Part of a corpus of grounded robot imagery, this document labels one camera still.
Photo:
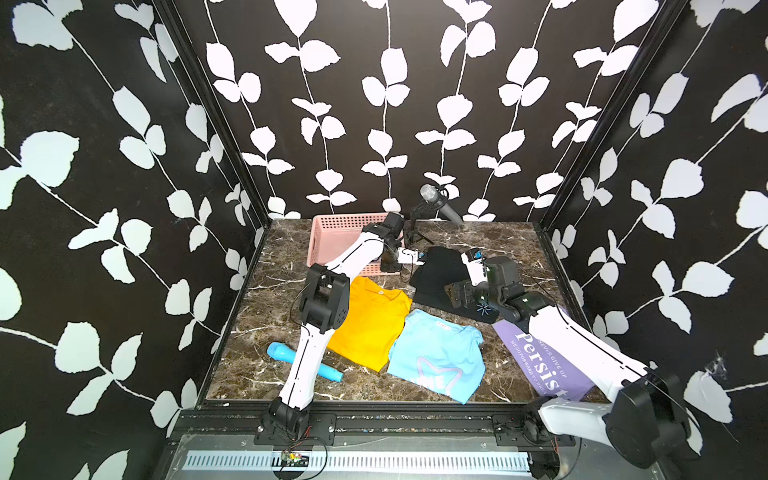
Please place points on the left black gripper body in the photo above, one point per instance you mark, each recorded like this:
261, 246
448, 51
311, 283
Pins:
389, 262

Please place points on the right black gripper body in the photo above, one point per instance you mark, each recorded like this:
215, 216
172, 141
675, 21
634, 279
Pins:
475, 295

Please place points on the black t-shirt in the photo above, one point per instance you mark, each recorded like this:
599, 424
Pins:
443, 267

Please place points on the yellow t-shirt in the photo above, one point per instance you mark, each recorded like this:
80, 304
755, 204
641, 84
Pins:
375, 320

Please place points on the pink perforated plastic basket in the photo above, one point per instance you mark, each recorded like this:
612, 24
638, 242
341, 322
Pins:
342, 240

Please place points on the light blue t-shirt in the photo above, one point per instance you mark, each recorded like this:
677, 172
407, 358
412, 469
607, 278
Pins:
439, 355

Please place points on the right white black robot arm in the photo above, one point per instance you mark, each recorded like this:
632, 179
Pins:
618, 376

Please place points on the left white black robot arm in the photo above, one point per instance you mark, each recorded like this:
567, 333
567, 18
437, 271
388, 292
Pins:
323, 306

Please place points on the purple folded t-shirt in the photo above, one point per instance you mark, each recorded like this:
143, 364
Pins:
550, 373

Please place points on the grey microphone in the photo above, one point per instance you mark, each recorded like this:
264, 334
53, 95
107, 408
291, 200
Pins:
435, 200

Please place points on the small circuit board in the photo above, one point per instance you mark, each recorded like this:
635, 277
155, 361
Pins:
292, 460

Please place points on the white perforated vent strip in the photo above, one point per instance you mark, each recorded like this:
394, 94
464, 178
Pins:
414, 462

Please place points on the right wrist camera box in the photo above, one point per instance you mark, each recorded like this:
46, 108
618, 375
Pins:
474, 261

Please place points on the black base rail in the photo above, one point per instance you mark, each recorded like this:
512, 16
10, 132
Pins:
510, 424

